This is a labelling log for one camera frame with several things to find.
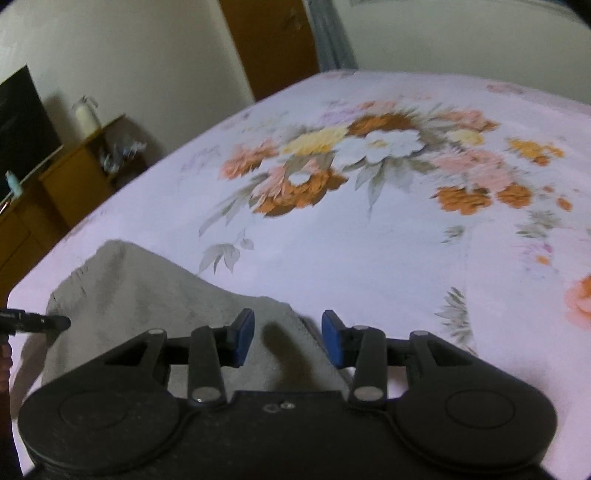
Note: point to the wooden cabinet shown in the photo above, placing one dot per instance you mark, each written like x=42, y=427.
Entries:
x=74, y=180

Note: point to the pink floral bed sheet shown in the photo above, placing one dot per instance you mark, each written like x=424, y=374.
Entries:
x=369, y=254

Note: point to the white jug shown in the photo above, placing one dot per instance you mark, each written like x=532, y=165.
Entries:
x=87, y=117

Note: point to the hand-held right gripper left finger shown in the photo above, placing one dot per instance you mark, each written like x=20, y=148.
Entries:
x=242, y=339

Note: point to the grey curtain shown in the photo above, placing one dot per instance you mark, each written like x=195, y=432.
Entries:
x=330, y=37

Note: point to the small teal bottle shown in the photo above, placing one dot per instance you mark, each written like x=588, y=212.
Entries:
x=14, y=184

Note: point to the brown wooden door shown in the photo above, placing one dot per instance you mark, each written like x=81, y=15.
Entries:
x=268, y=41

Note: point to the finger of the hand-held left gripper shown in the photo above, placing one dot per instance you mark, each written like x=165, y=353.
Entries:
x=41, y=322

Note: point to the clear glassware cluster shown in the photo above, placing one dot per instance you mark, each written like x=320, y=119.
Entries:
x=117, y=152

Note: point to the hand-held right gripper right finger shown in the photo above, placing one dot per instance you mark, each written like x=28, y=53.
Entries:
x=331, y=339

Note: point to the grey pants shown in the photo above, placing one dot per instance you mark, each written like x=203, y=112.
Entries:
x=138, y=295

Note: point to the black television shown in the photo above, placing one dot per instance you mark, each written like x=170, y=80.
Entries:
x=23, y=124

